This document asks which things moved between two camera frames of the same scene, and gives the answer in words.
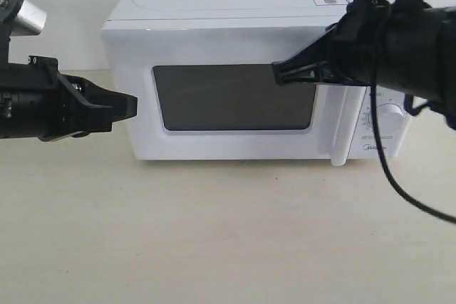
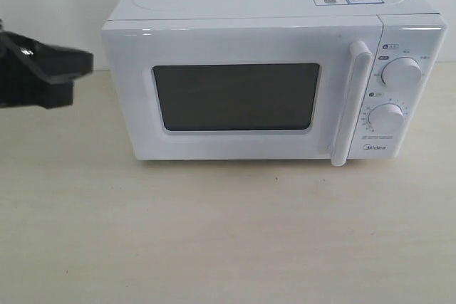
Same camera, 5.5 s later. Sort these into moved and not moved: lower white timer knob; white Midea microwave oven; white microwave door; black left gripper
Moved: black left gripper
Not moved: lower white timer knob; white microwave door; white Midea microwave oven
